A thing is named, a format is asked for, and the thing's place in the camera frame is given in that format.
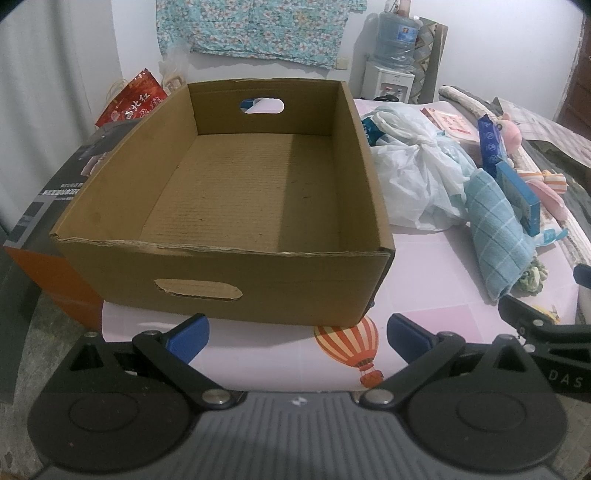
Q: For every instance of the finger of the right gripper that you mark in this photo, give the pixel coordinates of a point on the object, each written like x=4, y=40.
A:
x=530, y=324
x=582, y=275

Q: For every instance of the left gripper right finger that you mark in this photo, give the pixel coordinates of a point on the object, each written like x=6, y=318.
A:
x=429, y=357

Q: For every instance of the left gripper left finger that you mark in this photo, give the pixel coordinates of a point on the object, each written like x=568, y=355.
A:
x=169, y=354

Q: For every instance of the green white scrunchie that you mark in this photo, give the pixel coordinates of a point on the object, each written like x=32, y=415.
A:
x=533, y=278

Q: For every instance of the light blue checked towel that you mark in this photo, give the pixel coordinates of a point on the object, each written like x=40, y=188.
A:
x=503, y=250

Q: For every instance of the blue white carton box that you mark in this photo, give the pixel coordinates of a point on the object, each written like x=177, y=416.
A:
x=524, y=201

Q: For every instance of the orange striped towel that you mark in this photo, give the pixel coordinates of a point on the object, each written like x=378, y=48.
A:
x=556, y=181

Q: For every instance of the blue wet wipes pack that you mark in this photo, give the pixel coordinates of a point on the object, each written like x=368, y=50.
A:
x=490, y=142

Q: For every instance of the pink round plush doll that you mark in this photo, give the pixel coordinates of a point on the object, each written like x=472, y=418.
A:
x=510, y=133

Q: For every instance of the grey patterned quilt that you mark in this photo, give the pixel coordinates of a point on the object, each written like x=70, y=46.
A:
x=555, y=148

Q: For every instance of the brown cardboard box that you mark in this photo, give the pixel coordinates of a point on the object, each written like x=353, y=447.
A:
x=250, y=200

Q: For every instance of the dark printed product box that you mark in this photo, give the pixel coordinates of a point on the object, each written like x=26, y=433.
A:
x=29, y=243

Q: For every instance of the white plastic bag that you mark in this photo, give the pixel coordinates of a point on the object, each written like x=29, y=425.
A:
x=422, y=171

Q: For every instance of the pink wet wipes pack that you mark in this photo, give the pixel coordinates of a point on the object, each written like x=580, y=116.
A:
x=454, y=125

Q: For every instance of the red snack bag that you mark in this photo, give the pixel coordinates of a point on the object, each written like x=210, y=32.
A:
x=137, y=99

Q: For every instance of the white water dispenser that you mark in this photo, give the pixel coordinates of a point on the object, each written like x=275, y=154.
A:
x=379, y=81

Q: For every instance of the blue water bottle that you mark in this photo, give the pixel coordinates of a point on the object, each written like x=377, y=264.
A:
x=395, y=41

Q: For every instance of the floral blue wall cloth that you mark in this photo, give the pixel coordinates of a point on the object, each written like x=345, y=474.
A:
x=308, y=33

